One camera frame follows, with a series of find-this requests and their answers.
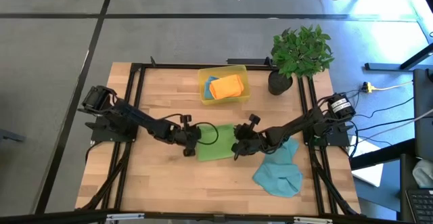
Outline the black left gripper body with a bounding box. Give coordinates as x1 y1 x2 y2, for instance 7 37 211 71
171 114 203 150

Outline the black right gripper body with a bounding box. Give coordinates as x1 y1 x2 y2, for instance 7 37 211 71
242 113 270 156

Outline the green microfiber towel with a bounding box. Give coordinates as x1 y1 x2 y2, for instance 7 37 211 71
195 123 238 162

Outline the yellow translucent plastic bin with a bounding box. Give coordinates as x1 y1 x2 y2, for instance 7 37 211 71
198 64 252 106

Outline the orange microfiber towel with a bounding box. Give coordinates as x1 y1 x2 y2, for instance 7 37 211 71
208 74 246 101

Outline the large teal microfiber towel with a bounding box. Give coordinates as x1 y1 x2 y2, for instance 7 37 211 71
203 75 221 101

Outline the green plant in black pot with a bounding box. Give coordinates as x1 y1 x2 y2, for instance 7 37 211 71
267 24 336 96

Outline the white box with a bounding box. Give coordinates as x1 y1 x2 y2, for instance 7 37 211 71
350 138 385 188

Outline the black desk leg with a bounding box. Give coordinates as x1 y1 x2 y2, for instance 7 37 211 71
364 43 433 72

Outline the black side desk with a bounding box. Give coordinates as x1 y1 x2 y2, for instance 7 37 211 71
350 137 433 224

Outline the dark grey monitor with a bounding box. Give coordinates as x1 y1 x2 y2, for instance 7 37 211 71
412 68 433 161

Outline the pale grey cloth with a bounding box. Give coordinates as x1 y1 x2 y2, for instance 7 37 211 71
412 158 433 189

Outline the dark grey floor object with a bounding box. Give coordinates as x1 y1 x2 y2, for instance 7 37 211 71
0 127 27 143

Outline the black keyboard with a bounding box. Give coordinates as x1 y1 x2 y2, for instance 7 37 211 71
405 188 433 223

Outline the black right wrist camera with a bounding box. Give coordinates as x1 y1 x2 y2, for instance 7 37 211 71
231 141 248 157

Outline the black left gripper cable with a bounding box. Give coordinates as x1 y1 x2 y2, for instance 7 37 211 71
195 121 220 146

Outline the black aluminium table frame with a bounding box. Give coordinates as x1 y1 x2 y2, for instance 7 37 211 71
76 56 365 218

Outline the black rail with silver brackets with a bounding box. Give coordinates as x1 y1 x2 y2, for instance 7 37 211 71
0 209 433 224

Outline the yellow power plug with cable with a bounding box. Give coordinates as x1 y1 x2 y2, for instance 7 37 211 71
361 80 414 95

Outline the thin black cable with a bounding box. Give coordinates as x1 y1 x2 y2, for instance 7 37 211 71
355 97 415 120

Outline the white cable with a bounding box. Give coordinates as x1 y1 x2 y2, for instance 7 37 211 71
368 108 433 140

